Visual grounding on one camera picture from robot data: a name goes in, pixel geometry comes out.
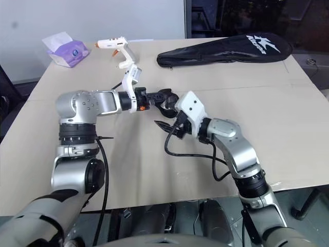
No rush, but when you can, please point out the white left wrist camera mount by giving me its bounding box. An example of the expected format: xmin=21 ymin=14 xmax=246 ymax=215
xmin=120 ymin=64 xmax=143 ymax=114

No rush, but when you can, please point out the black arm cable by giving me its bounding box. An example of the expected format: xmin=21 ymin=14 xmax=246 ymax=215
xmin=163 ymin=123 xmax=233 ymax=182
xmin=91 ymin=135 xmax=114 ymax=246

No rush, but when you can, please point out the beige paper table cover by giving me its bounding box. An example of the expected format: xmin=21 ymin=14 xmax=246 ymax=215
xmin=0 ymin=38 xmax=329 ymax=217

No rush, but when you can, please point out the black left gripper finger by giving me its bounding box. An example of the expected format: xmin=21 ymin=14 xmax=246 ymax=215
xmin=153 ymin=88 xmax=179 ymax=102
xmin=153 ymin=100 xmax=176 ymax=119

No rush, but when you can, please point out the black racket bag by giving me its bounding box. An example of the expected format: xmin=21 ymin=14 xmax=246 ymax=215
xmin=156 ymin=32 xmax=294 ymax=68

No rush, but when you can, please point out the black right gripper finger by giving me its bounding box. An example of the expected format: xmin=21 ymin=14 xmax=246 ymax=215
xmin=154 ymin=120 xmax=177 ymax=133
xmin=159 ymin=126 xmax=182 ymax=138

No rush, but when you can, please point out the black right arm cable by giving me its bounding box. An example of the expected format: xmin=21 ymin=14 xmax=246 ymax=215
xmin=163 ymin=123 xmax=233 ymax=182

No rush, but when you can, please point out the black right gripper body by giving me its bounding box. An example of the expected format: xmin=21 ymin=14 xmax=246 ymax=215
xmin=174 ymin=110 xmax=193 ymax=140

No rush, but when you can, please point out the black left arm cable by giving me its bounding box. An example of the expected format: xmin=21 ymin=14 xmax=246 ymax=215
xmin=91 ymin=135 xmax=114 ymax=246

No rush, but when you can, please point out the purple tissue pack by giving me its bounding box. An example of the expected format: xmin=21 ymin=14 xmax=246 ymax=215
xmin=42 ymin=31 xmax=92 ymax=68

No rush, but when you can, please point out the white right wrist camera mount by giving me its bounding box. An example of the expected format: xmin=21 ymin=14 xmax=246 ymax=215
xmin=174 ymin=90 xmax=208 ymax=137

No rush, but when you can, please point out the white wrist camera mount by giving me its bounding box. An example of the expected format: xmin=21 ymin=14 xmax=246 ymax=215
xmin=120 ymin=64 xmax=143 ymax=114
xmin=174 ymin=90 xmax=208 ymax=137

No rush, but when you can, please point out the black office chair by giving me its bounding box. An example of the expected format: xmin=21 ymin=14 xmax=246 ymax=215
xmin=0 ymin=63 xmax=28 ymax=141

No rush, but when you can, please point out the white hot glue gun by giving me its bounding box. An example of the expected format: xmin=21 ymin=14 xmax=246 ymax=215
xmin=94 ymin=36 xmax=140 ymax=70

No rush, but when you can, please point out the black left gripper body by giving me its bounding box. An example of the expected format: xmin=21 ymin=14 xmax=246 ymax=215
xmin=134 ymin=87 xmax=158 ymax=112

